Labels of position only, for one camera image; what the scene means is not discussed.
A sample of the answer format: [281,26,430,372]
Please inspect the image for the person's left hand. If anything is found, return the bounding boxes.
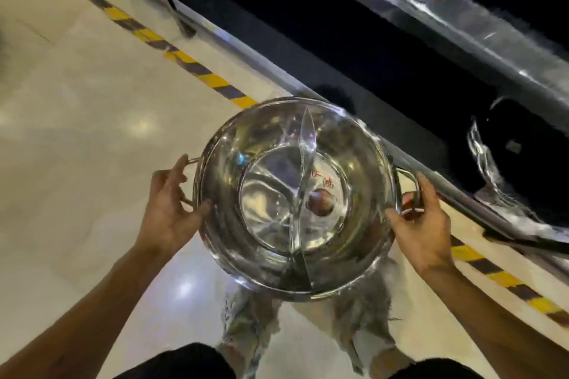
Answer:
[135,154,212,256]

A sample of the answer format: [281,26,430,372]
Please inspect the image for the person's right hand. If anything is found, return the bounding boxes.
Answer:
[384,172,455,275]

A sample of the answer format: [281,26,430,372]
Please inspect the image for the divided stainless steel pot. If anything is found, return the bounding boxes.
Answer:
[180,97,423,303]

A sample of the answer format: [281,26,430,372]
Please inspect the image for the person's left forearm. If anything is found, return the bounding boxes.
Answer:
[0,239,178,379]

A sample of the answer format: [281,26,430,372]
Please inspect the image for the person's right forearm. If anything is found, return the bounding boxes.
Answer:
[418,259,569,379]

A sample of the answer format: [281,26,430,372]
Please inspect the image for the light grey trousers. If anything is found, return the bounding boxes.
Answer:
[217,256,416,379]

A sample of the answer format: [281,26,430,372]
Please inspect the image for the black pot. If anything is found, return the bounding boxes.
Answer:
[478,97,569,228]

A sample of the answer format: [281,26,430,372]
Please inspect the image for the black shirt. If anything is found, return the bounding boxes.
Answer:
[113,342,486,379]

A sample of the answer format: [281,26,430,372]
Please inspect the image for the yellow black hazard tape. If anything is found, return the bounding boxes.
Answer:
[7,0,569,328]

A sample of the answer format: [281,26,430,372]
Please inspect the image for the stainless steel shelf rack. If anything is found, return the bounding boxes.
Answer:
[95,0,569,286]

